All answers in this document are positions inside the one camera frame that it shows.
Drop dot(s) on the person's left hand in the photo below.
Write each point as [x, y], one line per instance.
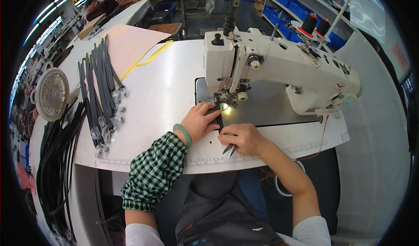
[196, 121]

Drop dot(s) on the person's right hand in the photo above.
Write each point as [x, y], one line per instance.
[248, 139]

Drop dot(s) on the metal thread snips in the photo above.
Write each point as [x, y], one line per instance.
[230, 149]

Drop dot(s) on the person's legs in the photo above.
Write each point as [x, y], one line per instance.
[252, 193]

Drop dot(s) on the red thread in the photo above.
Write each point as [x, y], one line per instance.
[322, 141]

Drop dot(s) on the yellow strip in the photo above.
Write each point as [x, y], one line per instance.
[154, 56]

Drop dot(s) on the person's body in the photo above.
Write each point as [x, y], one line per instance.
[216, 219]

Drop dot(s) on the white industrial sewing machine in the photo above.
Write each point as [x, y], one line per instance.
[294, 66]

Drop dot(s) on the brown wooden stool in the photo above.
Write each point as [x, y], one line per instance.
[165, 28]

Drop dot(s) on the black thread cone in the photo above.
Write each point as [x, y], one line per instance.
[229, 25]

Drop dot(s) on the pink paper sheet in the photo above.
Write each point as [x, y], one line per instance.
[131, 43]

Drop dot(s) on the black thread spool red base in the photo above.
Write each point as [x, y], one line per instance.
[323, 27]
[308, 24]

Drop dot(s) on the shelf with blue bins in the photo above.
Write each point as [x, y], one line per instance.
[288, 7]

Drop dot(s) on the flat cardboard box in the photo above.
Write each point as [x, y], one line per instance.
[90, 26]

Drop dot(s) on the white round fan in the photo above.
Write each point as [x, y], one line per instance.
[52, 94]

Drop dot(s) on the white thread stand pole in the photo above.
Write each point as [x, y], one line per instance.
[338, 15]

